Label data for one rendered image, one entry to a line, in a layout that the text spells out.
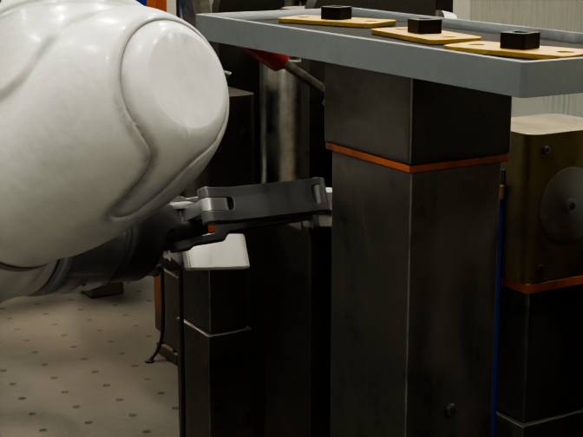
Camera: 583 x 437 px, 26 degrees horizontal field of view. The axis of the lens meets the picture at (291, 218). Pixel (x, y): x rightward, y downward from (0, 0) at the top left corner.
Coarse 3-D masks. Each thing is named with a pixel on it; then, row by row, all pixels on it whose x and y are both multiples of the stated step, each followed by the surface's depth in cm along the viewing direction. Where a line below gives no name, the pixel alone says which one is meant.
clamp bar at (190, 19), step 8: (184, 0) 149; (192, 0) 147; (200, 0) 148; (208, 0) 148; (184, 8) 150; (192, 8) 148; (200, 8) 148; (208, 8) 148; (184, 16) 150; (192, 16) 149; (192, 24) 149
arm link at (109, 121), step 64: (64, 0) 67; (128, 0) 69; (0, 64) 66; (64, 64) 63; (128, 64) 62; (192, 64) 65; (0, 128) 66; (64, 128) 63; (128, 128) 62; (192, 128) 64; (0, 192) 67; (64, 192) 65; (128, 192) 65; (0, 256) 71; (64, 256) 71
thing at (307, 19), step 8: (328, 8) 91; (336, 8) 91; (344, 8) 91; (288, 16) 94; (296, 16) 94; (304, 16) 94; (312, 16) 94; (320, 16) 94; (328, 16) 91; (336, 16) 91; (344, 16) 91; (320, 24) 91; (328, 24) 90; (336, 24) 90; (344, 24) 89; (352, 24) 89; (360, 24) 88; (368, 24) 88; (376, 24) 89; (384, 24) 90; (392, 24) 90
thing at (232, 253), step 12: (228, 240) 107; (240, 240) 108; (192, 252) 103; (204, 252) 104; (216, 252) 105; (228, 252) 106; (240, 252) 107; (192, 264) 103; (204, 264) 104; (216, 264) 105; (228, 264) 106; (240, 264) 107
